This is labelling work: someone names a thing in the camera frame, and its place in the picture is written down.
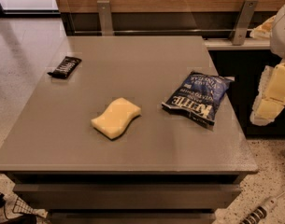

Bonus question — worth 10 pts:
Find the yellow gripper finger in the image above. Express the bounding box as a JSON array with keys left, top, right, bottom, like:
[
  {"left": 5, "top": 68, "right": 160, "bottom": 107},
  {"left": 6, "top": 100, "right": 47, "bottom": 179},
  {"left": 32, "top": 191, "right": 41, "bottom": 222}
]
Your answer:
[
  {"left": 249, "top": 16, "right": 276, "bottom": 39},
  {"left": 249, "top": 61, "right": 285, "bottom": 126}
]

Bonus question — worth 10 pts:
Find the blue Kettle chip bag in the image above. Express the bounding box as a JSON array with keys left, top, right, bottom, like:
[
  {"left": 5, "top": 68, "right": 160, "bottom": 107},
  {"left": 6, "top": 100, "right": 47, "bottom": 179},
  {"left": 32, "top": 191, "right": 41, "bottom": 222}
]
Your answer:
[{"left": 162, "top": 71, "right": 232, "bottom": 126}]

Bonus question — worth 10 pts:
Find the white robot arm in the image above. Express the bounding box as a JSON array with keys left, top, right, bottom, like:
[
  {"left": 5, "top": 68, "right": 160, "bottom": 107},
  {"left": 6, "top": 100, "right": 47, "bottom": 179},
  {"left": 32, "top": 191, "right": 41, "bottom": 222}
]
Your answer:
[{"left": 249, "top": 5, "right": 285, "bottom": 126}]

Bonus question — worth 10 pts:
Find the black rxbar chocolate bar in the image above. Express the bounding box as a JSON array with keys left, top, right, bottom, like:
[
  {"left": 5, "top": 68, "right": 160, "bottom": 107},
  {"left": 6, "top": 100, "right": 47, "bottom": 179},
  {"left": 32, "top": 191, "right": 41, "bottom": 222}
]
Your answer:
[{"left": 48, "top": 56, "right": 81, "bottom": 79}]

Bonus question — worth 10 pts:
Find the white power strip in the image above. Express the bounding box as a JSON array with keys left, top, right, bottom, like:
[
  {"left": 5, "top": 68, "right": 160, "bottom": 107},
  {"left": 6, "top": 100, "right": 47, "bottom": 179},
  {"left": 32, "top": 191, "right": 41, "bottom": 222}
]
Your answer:
[{"left": 239, "top": 190, "right": 285, "bottom": 224}]

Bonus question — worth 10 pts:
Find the grey drawer cabinet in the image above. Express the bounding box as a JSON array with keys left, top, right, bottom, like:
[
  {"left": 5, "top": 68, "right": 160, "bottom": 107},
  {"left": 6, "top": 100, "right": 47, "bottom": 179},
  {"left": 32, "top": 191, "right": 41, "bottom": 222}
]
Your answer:
[{"left": 0, "top": 36, "right": 257, "bottom": 224}]

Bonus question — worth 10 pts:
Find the yellow sponge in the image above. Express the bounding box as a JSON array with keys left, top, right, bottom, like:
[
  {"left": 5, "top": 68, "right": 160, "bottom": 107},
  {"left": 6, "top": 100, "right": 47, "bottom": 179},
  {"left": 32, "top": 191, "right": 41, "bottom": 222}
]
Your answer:
[{"left": 91, "top": 98, "right": 141, "bottom": 139}]

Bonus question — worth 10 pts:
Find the right metal bracket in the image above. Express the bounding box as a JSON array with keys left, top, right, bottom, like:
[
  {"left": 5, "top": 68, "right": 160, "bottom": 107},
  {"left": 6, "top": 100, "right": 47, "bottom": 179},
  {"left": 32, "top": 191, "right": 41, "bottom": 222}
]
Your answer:
[{"left": 230, "top": 0, "right": 259, "bottom": 46}]

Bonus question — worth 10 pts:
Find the metal bracket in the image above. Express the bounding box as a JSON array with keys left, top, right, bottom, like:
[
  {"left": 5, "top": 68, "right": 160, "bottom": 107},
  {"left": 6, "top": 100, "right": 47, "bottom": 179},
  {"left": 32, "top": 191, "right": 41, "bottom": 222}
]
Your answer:
[
  {"left": 230, "top": 0, "right": 259, "bottom": 46},
  {"left": 97, "top": 0, "right": 114, "bottom": 36}
]

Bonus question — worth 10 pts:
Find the left metal bracket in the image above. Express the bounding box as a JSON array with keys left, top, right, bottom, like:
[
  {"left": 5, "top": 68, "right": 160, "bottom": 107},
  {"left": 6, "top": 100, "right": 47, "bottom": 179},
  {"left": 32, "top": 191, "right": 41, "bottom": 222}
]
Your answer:
[{"left": 97, "top": 0, "right": 114, "bottom": 36}]

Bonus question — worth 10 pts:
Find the black wire object on floor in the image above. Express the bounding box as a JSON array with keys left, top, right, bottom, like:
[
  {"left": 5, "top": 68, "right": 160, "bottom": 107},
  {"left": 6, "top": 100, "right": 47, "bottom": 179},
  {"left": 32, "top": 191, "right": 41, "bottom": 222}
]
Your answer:
[{"left": 0, "top": 192, "right": 51, "bottom": 224}]

